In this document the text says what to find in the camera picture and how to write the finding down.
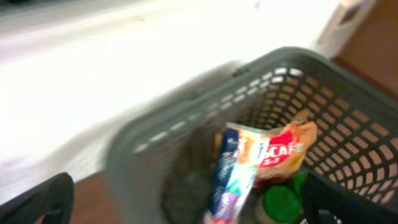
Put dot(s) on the grey plastic basket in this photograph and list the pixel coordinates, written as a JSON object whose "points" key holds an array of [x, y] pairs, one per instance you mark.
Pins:
{"points": [[160, 166]]}

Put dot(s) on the tissue multipack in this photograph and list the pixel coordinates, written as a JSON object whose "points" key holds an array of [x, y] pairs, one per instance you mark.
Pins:
{"points": [[240, 153]]}

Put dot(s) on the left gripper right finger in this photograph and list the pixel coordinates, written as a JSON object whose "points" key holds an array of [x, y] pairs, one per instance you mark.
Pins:
{"points": [[320, 193]]}

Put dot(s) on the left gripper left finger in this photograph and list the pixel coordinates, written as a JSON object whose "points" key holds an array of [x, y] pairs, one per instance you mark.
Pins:
{"points": [[51, 200]]}

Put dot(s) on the orange coffee sachet bag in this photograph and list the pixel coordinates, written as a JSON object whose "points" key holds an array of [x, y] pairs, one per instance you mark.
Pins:
{"points": [[287, 148]]}

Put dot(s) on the green bottle with label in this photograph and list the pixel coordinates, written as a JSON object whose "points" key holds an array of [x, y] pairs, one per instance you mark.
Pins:
{"points": [[278, 205]]}

